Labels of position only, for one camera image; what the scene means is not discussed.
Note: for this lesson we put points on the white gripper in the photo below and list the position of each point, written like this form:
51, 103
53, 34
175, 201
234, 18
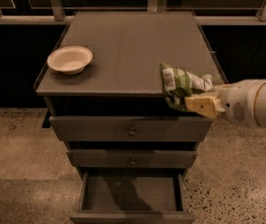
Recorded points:
237, 102

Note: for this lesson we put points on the green jalapeno chip bag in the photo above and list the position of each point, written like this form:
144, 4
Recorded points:
177, 84

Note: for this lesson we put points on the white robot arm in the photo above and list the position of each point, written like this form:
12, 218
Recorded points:
243, 103

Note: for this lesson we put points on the grey drawer cabinet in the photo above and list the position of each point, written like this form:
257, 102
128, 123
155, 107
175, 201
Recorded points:
123, 78

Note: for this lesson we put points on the top grey drawer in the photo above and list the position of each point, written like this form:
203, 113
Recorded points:
130, 129

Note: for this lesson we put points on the bottom grey open drawer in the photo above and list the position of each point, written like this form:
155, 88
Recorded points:
132, 196

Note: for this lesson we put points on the middle grey drawer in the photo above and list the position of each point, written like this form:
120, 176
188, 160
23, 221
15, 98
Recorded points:
112, 158

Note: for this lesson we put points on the white paper bowl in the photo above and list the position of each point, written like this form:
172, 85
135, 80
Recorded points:
69, 60

